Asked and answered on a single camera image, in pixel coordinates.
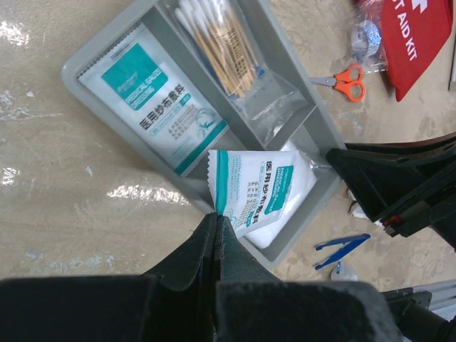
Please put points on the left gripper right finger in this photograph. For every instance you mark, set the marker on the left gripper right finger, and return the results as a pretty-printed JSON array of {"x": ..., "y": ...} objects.
[{"x": 251, "y": 304}]

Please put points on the cotton swabs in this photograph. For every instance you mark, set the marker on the cotton swabs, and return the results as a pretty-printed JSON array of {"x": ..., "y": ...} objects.
[{"x": 220, "y": 35}]

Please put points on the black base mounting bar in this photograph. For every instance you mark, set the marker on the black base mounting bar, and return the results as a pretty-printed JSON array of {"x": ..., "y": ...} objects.
[{"x": 424, "y": 313}]

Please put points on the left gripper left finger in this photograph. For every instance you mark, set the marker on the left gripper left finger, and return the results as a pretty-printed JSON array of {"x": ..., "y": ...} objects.
[{"x": 170, "y": 302}]

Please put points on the blue plastic tweezers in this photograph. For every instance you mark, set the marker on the blue plastic tweezers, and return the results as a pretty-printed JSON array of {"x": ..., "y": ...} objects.
[{"x": 348, "y": 244}]

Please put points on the orange handled scissors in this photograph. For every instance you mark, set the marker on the orange handled scissors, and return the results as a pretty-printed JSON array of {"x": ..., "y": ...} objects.
[{"x": 349, "y": 82}]

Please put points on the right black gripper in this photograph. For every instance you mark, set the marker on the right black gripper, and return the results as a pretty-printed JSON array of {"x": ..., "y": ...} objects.
[{"x": 405, "y": 186}]

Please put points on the grey compartment tray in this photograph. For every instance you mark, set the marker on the grey compartment tray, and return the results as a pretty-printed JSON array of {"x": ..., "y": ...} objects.
[{"x": 309, "y": 128}]

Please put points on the bandage roll in plastic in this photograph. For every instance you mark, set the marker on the bandage roll in plastic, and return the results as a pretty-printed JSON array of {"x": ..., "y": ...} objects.
[{"x": 367, "y": 47}]

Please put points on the red first aid pouch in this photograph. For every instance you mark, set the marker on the red first aid pouch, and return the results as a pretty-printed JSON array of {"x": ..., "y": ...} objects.
[{"x": 413, "y": 33}]

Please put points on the teal gauze dressing packet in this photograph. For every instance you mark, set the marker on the teal gauze dressing packet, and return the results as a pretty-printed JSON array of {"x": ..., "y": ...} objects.
[{"x": 250, "y": 188}]

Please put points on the white gauze pad packet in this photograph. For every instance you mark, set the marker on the white gauze pad packet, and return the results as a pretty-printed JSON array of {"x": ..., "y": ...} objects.
[{"x": 288, "y": 213}]

